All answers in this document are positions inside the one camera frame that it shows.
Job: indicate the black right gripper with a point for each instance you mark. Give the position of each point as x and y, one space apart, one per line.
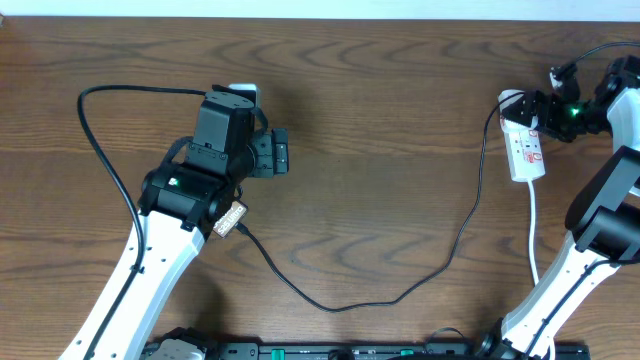
552 101

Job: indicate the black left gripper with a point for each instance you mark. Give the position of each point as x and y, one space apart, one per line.
275 153

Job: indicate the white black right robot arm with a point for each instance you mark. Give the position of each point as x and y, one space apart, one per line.
602 229

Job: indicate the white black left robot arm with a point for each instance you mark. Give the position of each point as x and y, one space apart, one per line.
188 197

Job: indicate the white USB charger adapter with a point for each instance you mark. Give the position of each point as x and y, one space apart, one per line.
507 98

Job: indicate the white power strip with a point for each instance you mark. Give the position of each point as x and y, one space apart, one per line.
524 152

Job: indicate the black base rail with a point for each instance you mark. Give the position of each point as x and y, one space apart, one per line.
185 344

